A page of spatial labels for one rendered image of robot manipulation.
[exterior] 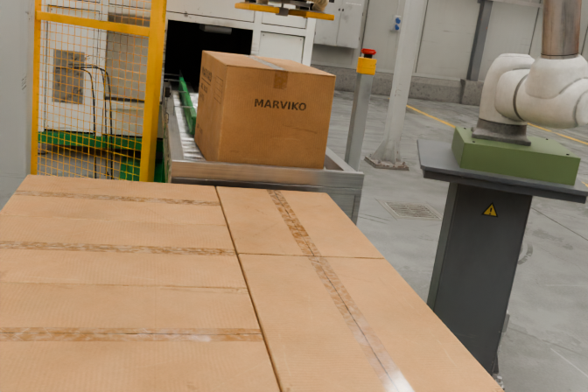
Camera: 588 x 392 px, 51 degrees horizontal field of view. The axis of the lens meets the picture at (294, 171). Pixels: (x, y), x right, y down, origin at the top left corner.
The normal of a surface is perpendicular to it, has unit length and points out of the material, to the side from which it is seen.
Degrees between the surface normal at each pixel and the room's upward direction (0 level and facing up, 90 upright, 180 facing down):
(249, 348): 0
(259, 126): 90
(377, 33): 90
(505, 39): 90
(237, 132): 90
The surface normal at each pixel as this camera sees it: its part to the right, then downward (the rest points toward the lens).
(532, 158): -0.17, 0.22
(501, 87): -0.85, -0.07
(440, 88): 0.18, 0.25
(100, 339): 0.12, -0.96
